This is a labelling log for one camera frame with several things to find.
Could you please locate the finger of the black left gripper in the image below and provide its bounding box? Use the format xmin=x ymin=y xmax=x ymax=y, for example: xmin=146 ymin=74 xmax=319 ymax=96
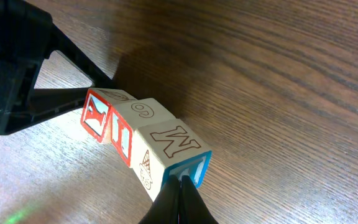
xmin=0 ymin=0 xmax=116 ymax=136

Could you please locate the red Y wooden block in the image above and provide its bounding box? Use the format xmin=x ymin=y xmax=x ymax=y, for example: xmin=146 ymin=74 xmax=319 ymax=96
xmin=80 ymin=88 xmax=136 ymax=144

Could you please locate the blue M ice cream block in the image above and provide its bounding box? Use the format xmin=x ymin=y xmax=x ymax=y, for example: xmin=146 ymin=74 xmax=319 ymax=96
xmin=131 ymin=119 xmax=212 ymax=201

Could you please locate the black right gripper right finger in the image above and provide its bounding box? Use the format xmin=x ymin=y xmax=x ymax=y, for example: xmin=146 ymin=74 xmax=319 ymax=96
xmin=178 ymin=175 xmax=218 ymax=224

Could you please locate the red I wooden block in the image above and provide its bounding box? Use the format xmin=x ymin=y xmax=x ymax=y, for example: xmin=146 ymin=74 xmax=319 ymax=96
xmin=109 ymin=98 xmax=176 ymax=168

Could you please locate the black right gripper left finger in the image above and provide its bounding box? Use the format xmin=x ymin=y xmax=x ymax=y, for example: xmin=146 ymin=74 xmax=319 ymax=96
xmin=139 ymin=175 xmax=180 ymax=224

